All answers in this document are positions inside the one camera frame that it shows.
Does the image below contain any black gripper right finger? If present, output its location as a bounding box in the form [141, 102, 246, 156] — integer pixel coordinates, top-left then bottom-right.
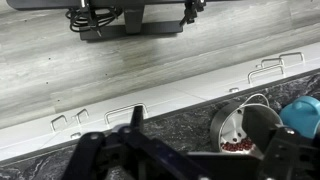
[242, 107, 320, 180]

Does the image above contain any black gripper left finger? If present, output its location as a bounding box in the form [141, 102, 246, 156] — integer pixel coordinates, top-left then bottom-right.
[61, 105, 187, 180]

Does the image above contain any teal ceramic mug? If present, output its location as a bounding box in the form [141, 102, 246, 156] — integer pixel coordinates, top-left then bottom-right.
[280, 96, 320, 139]

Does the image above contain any small steel bowl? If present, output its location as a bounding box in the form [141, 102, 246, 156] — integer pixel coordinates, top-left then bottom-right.
[210, 101, 283, 156]

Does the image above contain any white lower cabinet run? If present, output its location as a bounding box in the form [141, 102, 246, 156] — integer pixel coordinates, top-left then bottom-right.
[0, 42, 320, 161]

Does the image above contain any black monitor stand base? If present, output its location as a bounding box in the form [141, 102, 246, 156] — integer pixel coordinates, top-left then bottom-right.
[80, 7, 183, 41]

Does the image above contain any coiled black cable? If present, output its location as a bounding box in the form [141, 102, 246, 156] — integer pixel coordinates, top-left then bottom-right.
[65, 5, 123, 34]

